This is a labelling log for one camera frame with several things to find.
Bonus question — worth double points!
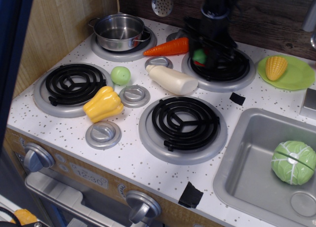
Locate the back left burner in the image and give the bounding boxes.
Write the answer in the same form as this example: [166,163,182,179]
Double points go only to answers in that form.
[90,26,157,63]

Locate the orange toy carrot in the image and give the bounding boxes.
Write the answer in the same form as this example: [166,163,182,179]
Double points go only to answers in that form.
[143,37,189,56]

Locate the steel pan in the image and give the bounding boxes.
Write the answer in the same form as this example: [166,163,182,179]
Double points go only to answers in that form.
[88,13,152,52]

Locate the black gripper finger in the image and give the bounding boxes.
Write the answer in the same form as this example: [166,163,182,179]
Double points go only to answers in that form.
[206,46,235,70]
[189,37,201,58]

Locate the silver sink basin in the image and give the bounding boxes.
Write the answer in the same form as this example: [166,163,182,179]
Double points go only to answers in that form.
[213,108,316,227]

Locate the silver oven knob left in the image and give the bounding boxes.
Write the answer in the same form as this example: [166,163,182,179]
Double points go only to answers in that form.
[23,143,55,172]

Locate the yellow object bottom left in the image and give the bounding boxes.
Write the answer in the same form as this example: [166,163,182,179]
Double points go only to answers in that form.
[13,209,38,226]

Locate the silver stove top knob middle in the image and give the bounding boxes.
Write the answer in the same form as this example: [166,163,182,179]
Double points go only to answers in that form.
[119,85,150,108]

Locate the silver stove knob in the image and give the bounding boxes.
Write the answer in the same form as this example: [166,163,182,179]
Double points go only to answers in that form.
[119,85,150,108]
[145,56,173,69]
[166,29,188,42]
[85,121,121,150]

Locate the silver oven knob right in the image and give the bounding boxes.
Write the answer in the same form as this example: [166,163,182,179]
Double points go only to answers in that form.
[125,190,162,226]

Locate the silver stove top knob front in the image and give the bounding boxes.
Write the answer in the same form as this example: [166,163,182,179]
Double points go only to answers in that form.
[85,121,121,150]

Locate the silver stove top knob upper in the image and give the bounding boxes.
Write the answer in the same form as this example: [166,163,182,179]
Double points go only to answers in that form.
[145,56,173,69]

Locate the front right black burner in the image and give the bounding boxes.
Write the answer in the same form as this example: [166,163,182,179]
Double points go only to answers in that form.
[138,96,228,165]

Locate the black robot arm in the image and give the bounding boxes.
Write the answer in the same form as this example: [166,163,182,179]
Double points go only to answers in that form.
[184,0,239,69]

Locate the silver stove top knob back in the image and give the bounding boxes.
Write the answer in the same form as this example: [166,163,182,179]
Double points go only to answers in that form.
[166,29,188,42]

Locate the black tape piece small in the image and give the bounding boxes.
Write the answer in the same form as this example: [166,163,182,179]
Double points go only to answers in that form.
[230,92,246,106]

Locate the hanging steel skimmer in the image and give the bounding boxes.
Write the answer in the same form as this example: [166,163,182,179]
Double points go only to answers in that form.
[151,0,173,17]

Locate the silver faucet base block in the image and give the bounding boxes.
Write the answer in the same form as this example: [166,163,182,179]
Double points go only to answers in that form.
[299,88,316,119]

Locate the oven clock display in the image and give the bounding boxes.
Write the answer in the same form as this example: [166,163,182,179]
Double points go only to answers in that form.
[70,163,109,189]

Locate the light green toy apple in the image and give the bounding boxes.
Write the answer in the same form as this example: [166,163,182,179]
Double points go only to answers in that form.
[110,66,131,85]

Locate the silver oven door handle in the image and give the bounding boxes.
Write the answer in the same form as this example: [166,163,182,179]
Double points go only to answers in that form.
[25,172,135,227]

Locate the back right black burner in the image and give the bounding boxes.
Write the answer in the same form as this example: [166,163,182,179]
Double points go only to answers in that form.
[181,49,256,93]

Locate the cream plastic bottle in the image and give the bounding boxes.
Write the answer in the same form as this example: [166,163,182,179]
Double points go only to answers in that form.
[145,65,198,95]

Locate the yellow toy corn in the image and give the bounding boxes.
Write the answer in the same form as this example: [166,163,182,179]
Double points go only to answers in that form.
[265,56,288,81]

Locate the yellow bell pepper toy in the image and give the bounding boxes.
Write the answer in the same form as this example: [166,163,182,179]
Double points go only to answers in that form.
[83,86,124,123]

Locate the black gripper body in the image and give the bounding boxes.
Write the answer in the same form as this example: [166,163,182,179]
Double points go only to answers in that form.
[184,11,237,49]

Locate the green toy cabbage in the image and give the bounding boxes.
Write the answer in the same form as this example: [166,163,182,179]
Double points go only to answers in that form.
[271,141,316,185]

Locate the silver oven knob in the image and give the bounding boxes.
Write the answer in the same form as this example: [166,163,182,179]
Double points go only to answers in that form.
[23,143,55,172]
[125,190,162,226]

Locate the silver faucet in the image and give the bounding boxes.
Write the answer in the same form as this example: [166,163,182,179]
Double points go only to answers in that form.
[302,0,316,49]

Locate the black tape piece front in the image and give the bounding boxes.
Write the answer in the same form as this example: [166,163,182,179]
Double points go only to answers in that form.
[178,182,203,209]

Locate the light green plate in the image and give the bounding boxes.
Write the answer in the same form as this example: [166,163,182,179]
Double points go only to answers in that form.
[257,55,315,90]

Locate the red chili pepper toy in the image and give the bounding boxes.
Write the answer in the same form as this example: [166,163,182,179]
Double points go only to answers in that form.
[192,48,207,66]

